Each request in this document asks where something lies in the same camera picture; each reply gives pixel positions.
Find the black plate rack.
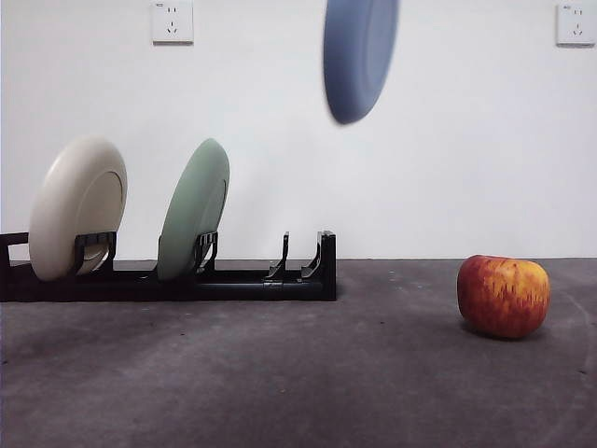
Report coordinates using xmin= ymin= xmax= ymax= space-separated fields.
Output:
xmin=0 ymin=230 xmax=338 ymax=302

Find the cream plate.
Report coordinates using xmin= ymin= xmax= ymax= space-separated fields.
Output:
xmin=28 ymin=134 xmax=129 ymax=283

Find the green plate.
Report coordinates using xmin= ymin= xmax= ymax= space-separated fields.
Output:
xmin=157 ymin=137 xmax=230 ymax=282

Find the white wall socket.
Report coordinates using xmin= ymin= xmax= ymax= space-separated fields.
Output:
xmin=555 ymin=3 xmax=597 ymax=48
xmin=151 ymin=1 xmax=195 ymax=47

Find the red yellow apple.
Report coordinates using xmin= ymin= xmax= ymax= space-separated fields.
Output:
xmin=456 ymin=254 xmax=551 ymax=340

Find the blue plate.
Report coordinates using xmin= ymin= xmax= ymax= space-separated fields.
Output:
xmin=323 ymin=0 xmax=401 ymax=126

